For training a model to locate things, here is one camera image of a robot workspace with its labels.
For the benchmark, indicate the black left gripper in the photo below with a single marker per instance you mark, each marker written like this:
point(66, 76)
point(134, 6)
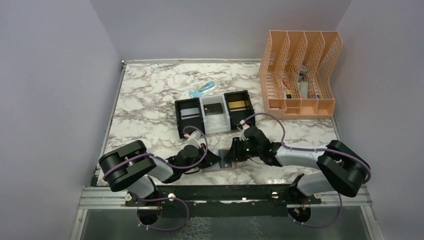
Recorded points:
point(210, 158)

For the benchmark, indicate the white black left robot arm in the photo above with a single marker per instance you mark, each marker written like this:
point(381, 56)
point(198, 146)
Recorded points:
point(131, 166)

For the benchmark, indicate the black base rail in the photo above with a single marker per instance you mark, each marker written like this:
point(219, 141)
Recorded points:
point(276, 193)

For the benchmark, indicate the silver credit card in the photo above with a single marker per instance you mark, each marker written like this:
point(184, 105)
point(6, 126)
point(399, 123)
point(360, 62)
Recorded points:
point(189, 113)

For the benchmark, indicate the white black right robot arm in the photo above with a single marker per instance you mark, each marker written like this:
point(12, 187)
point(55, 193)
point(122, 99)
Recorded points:
point(339, 168)

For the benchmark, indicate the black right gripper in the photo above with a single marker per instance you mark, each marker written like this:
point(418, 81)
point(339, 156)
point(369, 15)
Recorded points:
point(235, 153)

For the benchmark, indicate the blue packaged tool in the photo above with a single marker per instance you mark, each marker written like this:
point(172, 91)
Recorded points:
point(203, 90)

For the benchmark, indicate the black credit card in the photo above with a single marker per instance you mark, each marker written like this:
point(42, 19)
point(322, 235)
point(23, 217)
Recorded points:
point(213, 108)

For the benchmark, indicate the grey staples box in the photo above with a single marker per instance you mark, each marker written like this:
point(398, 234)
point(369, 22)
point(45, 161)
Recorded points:
point(303, 87)

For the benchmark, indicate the brown leather card holder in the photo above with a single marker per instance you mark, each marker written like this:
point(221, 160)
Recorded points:
point(215, 167)

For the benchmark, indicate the white tray bin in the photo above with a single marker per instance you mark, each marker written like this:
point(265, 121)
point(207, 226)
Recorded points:
point(219, 123)

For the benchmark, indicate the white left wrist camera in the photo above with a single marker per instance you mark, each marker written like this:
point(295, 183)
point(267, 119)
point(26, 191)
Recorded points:
point(194, 138)

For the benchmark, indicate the gold credit card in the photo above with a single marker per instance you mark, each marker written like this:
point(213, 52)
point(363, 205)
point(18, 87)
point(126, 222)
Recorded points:
point(235, 106)

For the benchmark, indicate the peach plastic file organizer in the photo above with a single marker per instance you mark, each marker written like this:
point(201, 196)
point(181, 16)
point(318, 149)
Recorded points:
point(295, 73)

